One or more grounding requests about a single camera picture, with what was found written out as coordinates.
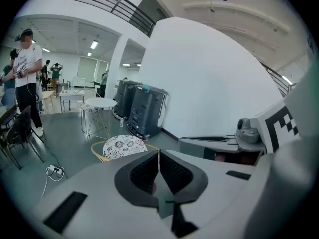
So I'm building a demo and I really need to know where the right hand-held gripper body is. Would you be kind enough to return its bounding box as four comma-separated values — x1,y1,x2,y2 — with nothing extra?
234,100,300,165

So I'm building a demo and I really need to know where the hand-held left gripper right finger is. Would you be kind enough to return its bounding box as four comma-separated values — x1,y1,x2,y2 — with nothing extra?
159,149,256,239

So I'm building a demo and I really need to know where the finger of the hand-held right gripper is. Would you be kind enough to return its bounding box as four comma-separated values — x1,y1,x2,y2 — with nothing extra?
178,135,237,160

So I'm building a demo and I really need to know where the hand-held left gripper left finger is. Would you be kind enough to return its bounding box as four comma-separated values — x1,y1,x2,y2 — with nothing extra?
33,150,175,239

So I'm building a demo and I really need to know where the floral round seat cushion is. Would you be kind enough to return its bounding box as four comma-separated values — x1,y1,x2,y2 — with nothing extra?
103,135,148,160

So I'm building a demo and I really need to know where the round white table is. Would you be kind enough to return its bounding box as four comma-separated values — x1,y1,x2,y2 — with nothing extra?
84,97,118,139

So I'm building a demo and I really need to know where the black folding chair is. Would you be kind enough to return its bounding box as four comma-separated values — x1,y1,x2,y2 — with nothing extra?
0,105,45,171

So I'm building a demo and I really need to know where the white power strip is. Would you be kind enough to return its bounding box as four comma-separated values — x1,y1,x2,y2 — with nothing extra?
47,165,64,176

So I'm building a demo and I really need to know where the black balcony railing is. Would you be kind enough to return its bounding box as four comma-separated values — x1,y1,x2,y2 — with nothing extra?
32,0,157,38
259,61,296,97

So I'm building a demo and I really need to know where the black floor cleaning machine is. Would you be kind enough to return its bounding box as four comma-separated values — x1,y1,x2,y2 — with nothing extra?
126,85,170,141
113,80,140,120

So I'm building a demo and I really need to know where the white rectangular table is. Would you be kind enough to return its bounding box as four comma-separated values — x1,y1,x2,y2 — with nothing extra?
58,90,84,113

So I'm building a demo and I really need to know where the light wooden table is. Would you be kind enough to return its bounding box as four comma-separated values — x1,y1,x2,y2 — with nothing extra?
41,90,55,114

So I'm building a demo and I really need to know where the white cart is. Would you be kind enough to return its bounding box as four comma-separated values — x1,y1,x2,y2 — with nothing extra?
72,77,87,89

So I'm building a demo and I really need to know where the white window blind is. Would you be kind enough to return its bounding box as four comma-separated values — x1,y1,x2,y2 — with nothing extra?
77,57,98,83
98,60,109,82

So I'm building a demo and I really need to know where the dark gray door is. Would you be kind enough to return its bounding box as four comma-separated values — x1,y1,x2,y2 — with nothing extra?
129,0,174,34

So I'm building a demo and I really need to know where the white power cable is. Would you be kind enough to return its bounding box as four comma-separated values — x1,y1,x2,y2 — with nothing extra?
41,167,66,199

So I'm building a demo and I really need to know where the black floor cable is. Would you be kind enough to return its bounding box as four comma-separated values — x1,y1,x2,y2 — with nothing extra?
29,130,68,179

